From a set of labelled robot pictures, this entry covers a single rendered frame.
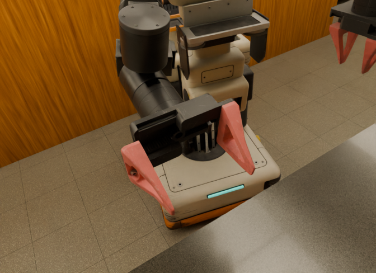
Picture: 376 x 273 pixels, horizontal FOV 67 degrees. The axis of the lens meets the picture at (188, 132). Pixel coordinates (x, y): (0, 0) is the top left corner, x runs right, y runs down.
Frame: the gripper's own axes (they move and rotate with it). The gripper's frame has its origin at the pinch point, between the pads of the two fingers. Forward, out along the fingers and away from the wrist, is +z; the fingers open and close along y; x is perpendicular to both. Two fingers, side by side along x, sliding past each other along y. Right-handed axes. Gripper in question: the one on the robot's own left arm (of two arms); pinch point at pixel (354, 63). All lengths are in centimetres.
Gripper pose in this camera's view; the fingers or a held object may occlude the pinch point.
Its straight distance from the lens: 59.5
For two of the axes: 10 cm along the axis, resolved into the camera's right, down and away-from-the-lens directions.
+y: 5.1, 5.3, -6.7
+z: 0.9, 7.5, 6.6
